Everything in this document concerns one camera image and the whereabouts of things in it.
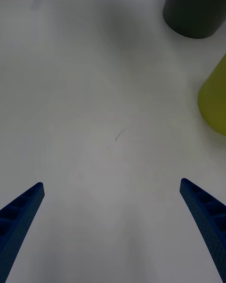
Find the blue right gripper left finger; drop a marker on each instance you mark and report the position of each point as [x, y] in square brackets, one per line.
[17, 221]

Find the grey plastic waste bin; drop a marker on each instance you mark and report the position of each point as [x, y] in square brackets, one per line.
[195, 7]

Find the yellow-green plastic waste bin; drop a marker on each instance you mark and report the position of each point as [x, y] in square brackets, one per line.
[214, 99]

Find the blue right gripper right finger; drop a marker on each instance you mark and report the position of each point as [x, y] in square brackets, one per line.
[207, 217]

